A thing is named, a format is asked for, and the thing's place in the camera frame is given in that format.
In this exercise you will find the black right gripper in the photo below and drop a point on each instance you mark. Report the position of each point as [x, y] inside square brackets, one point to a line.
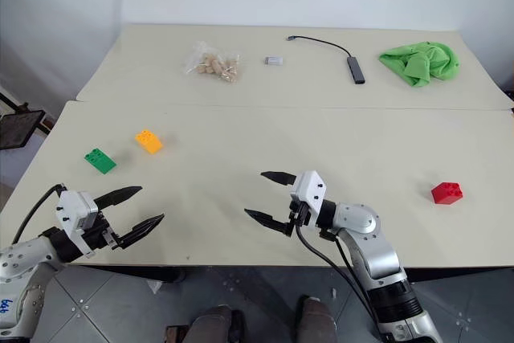
[300, 216]

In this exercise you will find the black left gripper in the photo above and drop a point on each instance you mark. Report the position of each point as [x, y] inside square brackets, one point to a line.
[100, 234]

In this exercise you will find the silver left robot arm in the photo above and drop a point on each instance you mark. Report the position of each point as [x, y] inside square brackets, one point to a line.
[20, 262]

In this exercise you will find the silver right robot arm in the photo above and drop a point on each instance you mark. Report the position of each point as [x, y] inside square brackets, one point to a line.
[373, 254]

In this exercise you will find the green toy brick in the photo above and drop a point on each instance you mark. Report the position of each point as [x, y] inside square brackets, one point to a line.
[100, 160]

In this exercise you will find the orange toy brick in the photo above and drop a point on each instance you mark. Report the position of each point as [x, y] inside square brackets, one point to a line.
[149, 142]

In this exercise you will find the dark rounded shape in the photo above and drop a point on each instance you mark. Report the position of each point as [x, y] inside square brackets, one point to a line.
[217, 325]
[315, 319]

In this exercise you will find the small grey box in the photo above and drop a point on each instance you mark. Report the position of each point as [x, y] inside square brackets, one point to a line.
[274, 60]

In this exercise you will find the black metal stand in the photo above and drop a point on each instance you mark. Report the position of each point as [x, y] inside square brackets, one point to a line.
[18, 126]

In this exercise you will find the bag of wooden pieces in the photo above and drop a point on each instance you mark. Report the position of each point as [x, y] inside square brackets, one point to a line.
[214, 65]

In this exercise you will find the red toy brick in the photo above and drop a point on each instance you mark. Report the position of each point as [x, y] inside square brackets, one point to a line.
[447, 192]

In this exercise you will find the crumpled green cloth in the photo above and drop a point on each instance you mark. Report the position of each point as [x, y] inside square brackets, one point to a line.
[421, 62]

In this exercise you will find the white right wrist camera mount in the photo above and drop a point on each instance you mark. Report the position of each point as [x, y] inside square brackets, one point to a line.
[309, 190]

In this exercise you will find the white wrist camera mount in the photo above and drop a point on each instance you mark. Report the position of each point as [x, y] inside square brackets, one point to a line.
[309, 190]
[72, 208]

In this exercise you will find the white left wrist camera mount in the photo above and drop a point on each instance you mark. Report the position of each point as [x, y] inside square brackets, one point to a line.
[72, 208]

